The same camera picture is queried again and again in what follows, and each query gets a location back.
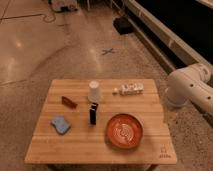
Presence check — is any brown rectangular block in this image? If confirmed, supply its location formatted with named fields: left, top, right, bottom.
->
left=62, top=96, right=77, bottom=108

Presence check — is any white ceramic cup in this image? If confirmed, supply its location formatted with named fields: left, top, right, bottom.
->
left=88, top=81, right=101, bottom=103

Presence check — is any white pill blister pack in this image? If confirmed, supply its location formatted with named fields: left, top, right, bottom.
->
left=113, top=83, right=144, bottom=96

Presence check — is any grey equipment on floor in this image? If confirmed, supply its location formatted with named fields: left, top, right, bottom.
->
left=49, top=0, right=78, bottom=12

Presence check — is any black box on floor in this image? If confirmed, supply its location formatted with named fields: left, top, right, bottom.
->
left=113, top=17, right=133, bottom=35

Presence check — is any wooden table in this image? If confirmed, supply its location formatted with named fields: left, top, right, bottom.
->
left=25, top=79, right=177, bottom=165

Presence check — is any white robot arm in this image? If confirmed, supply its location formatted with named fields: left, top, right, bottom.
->
left=165, top=63, right=213, bottom=116

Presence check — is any blue sponge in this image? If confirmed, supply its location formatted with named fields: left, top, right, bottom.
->
left=51, top=116, right=71, bottom=135

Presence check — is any orange ceramic plate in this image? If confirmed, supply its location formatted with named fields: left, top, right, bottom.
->
left=105, top=114, right=143, bottom=149

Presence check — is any black cable on floor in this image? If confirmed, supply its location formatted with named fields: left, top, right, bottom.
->
left=0, top=12, right=69, bottom=28

